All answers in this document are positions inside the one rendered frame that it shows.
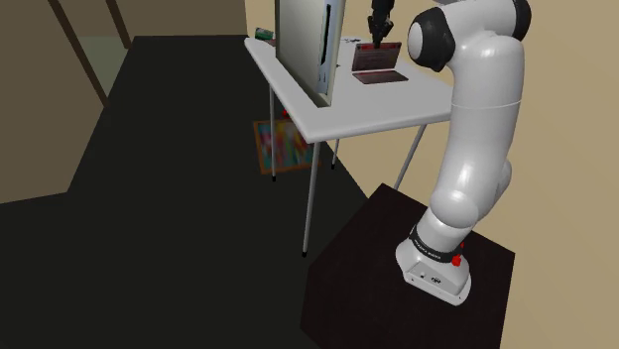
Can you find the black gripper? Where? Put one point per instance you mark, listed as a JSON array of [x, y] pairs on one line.
[[380, 19]]

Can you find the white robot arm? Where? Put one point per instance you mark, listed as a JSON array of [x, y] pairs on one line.
[[483, 121]]

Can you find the red open laptop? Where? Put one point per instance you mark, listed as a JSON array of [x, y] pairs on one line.
[[376, 60]]

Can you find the white upright game console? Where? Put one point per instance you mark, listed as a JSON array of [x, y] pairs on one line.
[[302, 43]]

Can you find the white table with metal legs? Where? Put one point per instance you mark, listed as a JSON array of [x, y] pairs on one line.
[[377, 104]]

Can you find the green can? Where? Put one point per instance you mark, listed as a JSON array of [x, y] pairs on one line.
[[264, 33]]

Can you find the colourful framed painting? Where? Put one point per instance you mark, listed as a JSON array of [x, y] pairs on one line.
[[285, 145]]

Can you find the dark robot stand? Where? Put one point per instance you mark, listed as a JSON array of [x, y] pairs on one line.
[[367, 290]]

